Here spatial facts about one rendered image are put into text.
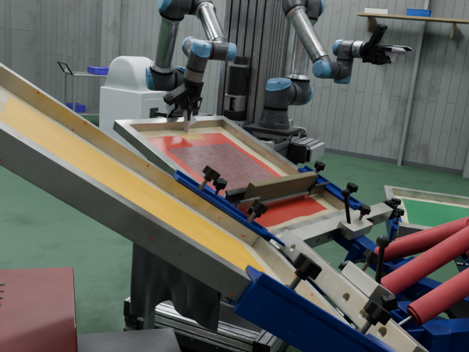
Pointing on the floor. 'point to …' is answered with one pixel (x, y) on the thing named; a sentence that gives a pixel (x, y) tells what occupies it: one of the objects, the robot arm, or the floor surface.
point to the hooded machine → (128, 96)
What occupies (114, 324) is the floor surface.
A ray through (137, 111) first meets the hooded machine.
